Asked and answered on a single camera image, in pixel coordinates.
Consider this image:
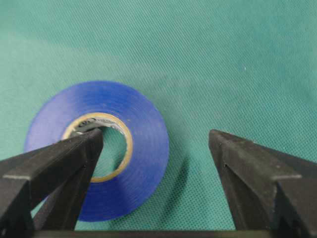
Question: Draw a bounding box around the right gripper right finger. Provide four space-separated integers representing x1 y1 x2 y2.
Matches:
209 129 317 238

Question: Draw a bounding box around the blue tape roll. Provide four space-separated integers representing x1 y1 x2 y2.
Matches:
24 81 169 222

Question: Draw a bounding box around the green table cloth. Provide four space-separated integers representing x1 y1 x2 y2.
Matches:
0 0 317 230

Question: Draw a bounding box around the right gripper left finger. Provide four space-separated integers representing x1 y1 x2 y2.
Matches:
0 129 104 238

